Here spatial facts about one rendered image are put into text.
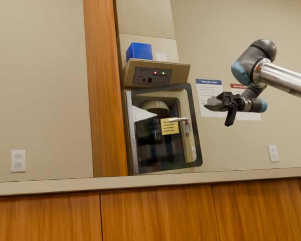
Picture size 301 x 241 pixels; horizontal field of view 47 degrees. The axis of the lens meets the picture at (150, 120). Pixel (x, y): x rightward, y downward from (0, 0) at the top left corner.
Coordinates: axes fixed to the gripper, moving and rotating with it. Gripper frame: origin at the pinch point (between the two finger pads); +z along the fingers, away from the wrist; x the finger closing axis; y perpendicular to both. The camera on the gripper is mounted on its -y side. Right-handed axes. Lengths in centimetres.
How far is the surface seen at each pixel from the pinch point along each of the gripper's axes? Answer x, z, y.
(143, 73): -5.7, 28.5, 17.6
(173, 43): -12.5, 6.2, 40.3
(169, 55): -12.5, 9.5, 32.8
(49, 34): -57, 64, 64
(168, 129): -3.2, 20.2, -10.5
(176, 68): -2.7, 12.2, 20.4
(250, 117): -54, -72, 14
